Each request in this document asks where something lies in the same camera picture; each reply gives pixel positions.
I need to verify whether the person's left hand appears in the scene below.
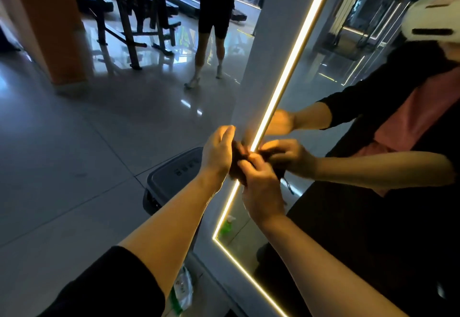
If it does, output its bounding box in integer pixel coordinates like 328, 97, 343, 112
198, 125, 237, 190

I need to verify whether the person's right hand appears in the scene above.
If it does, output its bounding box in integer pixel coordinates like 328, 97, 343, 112
237, 152, 288, 227

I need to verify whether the dark brown cleaning cloth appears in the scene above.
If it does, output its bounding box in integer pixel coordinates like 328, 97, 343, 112
229, 141, 261, 186

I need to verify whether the large wall mirror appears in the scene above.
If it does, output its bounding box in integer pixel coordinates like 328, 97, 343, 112
188, 0, 460, 317

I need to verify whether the person's right forearm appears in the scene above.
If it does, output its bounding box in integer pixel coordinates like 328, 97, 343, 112
257, 213, 408, 317

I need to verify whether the person's left forearm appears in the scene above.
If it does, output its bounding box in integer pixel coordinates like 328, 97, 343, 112
117, 173, 225, 297

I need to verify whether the dark grey plastic bin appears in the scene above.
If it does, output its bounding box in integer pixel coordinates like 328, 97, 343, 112
142, 146, 205, 251

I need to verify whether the black gym weight machine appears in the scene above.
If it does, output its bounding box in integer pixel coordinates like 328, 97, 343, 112
72, 0, 249, 71

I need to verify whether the red square pillar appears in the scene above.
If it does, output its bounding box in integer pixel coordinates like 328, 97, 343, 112
0, 0, 96, 88

